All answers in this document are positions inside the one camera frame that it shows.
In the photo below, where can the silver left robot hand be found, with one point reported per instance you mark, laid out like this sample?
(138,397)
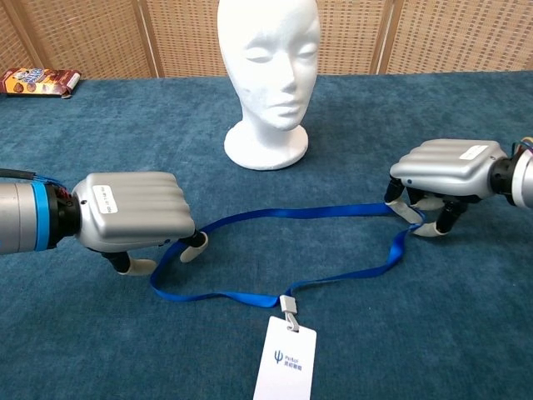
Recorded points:
(137,208)

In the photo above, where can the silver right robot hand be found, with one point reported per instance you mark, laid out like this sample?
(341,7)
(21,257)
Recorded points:
(445,171)

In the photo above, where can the white ID badge card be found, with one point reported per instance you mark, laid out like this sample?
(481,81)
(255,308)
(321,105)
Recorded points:
(283,375)

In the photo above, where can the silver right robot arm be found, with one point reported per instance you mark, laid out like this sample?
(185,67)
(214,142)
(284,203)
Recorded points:
(522,183)

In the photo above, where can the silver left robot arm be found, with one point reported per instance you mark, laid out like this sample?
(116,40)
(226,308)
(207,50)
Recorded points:
(21,216)

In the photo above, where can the wicker folding screen panel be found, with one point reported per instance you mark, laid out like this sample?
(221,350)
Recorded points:
(91,37)
(187,37)
(458,37)
(8,46)

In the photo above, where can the teal table cloth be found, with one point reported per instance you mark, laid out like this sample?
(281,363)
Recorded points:
(291,258)

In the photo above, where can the brown snack box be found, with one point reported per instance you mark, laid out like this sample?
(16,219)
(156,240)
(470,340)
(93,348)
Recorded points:
(33,82)

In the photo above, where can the white foam mannequin head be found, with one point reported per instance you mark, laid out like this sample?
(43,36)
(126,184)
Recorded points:
(266,104)

